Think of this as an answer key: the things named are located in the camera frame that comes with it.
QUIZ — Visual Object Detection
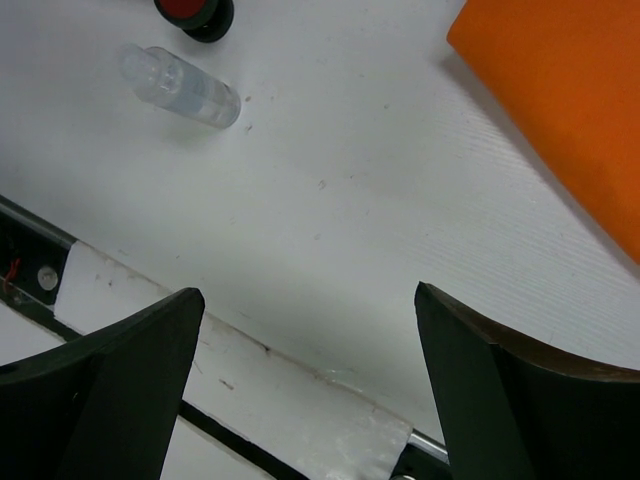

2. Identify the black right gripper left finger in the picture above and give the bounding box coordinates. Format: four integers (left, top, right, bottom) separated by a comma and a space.
1, 288, 205, 479

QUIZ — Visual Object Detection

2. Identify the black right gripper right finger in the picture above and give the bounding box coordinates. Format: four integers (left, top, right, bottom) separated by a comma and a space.
414, 283, 639, 479

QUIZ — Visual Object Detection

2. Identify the small clear plastic bottle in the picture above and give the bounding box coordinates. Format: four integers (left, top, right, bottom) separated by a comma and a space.
118, 44, 241, 129

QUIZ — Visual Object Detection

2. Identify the orange cloth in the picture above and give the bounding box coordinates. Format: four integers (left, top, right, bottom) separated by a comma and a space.
447, 1, 639, 261

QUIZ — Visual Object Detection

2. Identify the red hard-shell suitcase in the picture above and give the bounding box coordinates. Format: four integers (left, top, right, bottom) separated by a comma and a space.
154, 0, 235, 43

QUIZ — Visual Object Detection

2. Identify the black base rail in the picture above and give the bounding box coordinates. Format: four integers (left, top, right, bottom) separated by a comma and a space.
0, 194, 451, 480

